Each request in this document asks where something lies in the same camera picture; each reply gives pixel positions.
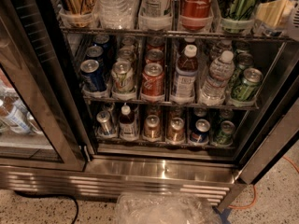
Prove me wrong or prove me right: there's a stainless steel fridge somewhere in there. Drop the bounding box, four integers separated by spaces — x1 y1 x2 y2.
0 0 299 209

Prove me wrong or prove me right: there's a black cable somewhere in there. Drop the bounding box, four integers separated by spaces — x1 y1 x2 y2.
13 190 80 224

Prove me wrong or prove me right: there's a blue can second row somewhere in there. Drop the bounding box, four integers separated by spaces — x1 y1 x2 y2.
85 46 104 66

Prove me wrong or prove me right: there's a white green can second row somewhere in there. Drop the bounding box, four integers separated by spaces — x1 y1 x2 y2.
117 48 136 63

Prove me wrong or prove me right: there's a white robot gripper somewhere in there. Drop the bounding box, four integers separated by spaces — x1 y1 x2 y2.
256 0 299 41

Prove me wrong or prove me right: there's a brown tea bottle middle shelf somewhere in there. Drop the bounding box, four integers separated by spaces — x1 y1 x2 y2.
172 45 198 98

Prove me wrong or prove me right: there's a clear plastic bag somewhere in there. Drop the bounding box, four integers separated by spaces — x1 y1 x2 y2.
114 193 222 224

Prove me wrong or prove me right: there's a glass fridge door left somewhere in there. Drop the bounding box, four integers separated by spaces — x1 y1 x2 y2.
0 0 85 171

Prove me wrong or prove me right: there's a green can bottom shelf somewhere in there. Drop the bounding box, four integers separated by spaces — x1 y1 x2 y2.
213 120 235 146

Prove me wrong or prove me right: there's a blue pepsi can front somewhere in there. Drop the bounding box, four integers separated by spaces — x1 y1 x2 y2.
80 60 107 91

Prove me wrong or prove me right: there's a red coke can second row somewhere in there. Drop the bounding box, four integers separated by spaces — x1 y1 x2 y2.
145 49 164 65

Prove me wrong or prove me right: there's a white green can front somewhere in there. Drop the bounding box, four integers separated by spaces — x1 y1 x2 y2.
111 61 135 93

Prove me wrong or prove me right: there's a green monster can top shelf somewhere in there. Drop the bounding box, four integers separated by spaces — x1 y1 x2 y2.
218 0 258 34

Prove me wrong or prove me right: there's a white label bottle top shelf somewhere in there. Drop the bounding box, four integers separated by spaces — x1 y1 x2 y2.
139 0 172 30

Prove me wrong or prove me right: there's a silver can bottom shelf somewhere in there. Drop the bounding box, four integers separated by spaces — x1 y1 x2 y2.
96 111 115 135

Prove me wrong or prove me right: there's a brown tea bottle shelf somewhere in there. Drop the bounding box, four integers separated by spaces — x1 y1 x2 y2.
120 105 138 141
172 45 198 98

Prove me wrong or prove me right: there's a red coke can front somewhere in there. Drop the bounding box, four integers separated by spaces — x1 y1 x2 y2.
142 63 164 96

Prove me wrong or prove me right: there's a green can front middle shelf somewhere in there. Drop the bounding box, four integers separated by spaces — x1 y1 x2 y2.
231 67 263 102

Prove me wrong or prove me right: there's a clear water bottle shelf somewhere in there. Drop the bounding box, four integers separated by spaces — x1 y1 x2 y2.
99 0 138 29
199 50 235 105

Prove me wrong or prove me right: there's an orange can bottom shelf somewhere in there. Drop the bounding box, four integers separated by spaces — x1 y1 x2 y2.
166 117 184 142

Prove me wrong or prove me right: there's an orange cable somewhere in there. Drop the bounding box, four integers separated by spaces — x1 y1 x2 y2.
228 156 299 211

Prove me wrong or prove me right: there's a blue pepsi can bottom shelf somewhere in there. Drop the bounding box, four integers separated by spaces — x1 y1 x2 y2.
190 119 210 143

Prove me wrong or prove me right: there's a brown tea bottle bottom shelf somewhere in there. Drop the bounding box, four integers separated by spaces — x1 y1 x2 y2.
120 105 138 141

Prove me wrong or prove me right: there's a clear water bottle top shelf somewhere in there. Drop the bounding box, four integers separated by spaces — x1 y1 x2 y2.
99 0 138 29

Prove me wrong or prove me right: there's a clear water bottle middle shelf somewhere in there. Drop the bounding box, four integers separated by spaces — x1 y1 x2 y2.
199 50 235 105

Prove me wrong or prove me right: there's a copper can bottom shelf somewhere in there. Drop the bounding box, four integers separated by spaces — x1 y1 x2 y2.
144 115 161 138

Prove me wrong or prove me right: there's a red coca cola can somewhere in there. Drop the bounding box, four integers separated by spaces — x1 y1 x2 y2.
180 0 212 31

